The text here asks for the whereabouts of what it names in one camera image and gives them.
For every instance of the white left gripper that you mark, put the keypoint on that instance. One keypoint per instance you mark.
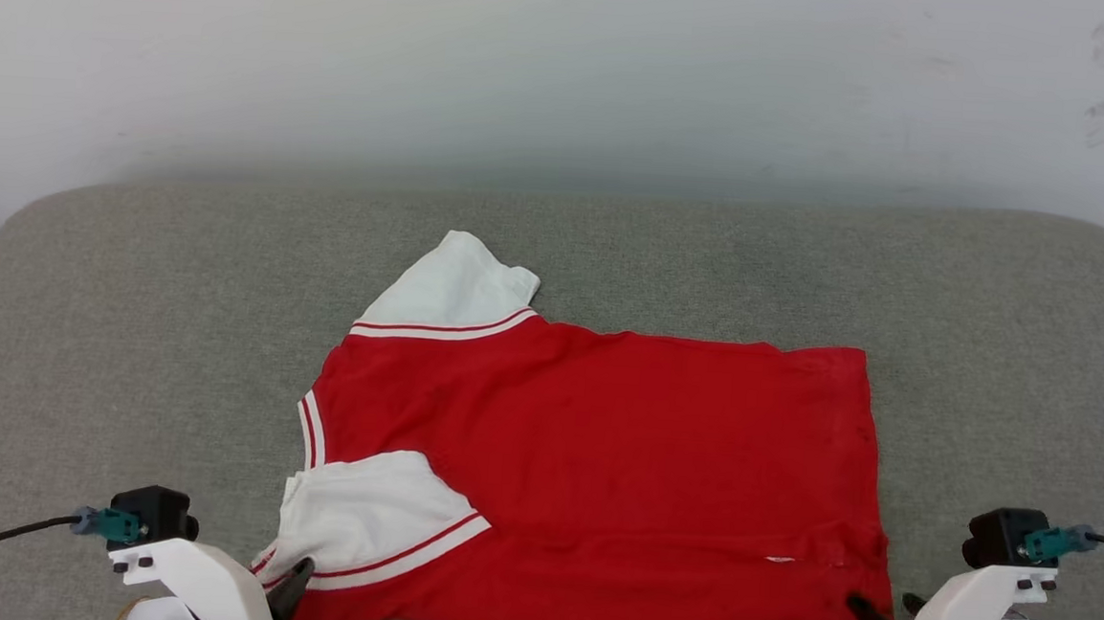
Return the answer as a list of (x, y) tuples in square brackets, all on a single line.
[(209, 586)]

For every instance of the red and white t-shirt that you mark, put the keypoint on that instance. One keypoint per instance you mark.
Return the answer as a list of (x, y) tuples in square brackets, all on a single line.
[(601, 447)]

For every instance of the grey fabric sofa cushion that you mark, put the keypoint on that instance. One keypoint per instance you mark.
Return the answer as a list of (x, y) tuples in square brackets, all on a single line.
[(129, 323)]

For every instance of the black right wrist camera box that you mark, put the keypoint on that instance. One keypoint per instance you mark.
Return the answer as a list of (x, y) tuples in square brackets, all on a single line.
[(998, 539)]

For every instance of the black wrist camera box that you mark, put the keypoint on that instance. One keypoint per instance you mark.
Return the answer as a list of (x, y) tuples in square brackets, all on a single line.
[(998, 539), (161, 511)]

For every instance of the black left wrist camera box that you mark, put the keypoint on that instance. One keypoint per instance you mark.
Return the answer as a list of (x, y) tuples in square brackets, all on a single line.
[(161, 511)]

